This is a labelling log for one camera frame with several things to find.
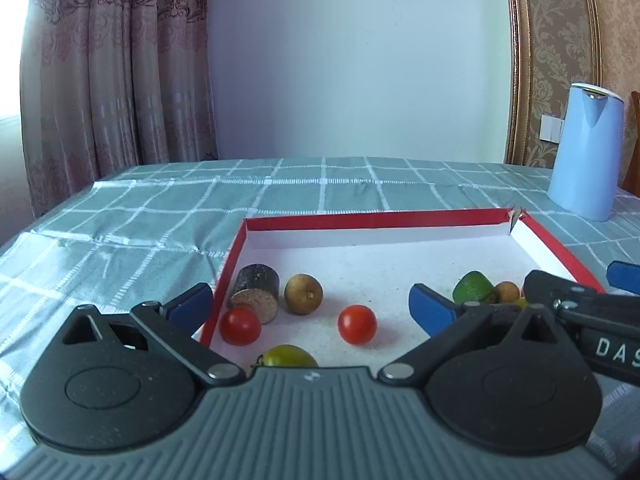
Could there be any white wall switch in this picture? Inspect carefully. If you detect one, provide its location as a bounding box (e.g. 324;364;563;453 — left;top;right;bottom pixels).
541;114;565;142

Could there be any large brown longan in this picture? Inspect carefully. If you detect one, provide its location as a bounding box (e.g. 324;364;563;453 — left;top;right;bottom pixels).
284;273;324;316

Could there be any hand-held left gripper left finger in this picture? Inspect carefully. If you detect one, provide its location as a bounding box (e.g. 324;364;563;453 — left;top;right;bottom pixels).
62;282;246;387

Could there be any small brown longan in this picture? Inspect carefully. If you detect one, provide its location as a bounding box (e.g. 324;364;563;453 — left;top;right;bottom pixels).
494;281;521;306

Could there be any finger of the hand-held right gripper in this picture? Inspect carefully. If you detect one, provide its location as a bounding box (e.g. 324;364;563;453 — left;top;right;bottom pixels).
606;261;640;296
523;270;608;318

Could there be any gold wall moulding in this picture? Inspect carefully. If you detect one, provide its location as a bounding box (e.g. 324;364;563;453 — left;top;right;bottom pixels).
502;0;603;168

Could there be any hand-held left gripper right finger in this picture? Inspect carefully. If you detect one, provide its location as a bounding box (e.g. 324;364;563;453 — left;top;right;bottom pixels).
377;283;563;387

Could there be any red cherry tomato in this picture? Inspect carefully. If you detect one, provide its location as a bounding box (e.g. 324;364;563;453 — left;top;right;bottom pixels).
220;307;262;346
337;305;378;345

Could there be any large green yellow tomato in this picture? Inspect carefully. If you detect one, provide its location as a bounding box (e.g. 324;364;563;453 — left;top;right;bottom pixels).
257;344;319;368

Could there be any red cardboard box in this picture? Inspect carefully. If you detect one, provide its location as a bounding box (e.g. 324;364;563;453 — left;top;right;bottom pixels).
197;207;608;368

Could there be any dark brown sugarcane piece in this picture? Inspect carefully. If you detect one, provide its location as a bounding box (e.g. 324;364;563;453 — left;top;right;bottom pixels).
229;264;281;325

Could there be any green lime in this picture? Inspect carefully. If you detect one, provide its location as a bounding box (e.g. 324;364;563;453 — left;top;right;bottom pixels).
452;271;497;305

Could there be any pink patterned curtain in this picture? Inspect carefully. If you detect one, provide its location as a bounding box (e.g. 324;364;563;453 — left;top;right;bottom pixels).
20;0;219;221

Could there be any light blue electric kettle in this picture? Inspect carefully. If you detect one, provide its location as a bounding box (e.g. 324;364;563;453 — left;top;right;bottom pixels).
547;82;627;222

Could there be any green checked tablecloth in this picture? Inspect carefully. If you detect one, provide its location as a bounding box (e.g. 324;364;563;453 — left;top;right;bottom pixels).
0;156;640;461

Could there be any brown wooden furniture edge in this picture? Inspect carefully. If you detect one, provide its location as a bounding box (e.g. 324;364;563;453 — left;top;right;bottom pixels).
622;91;640;196

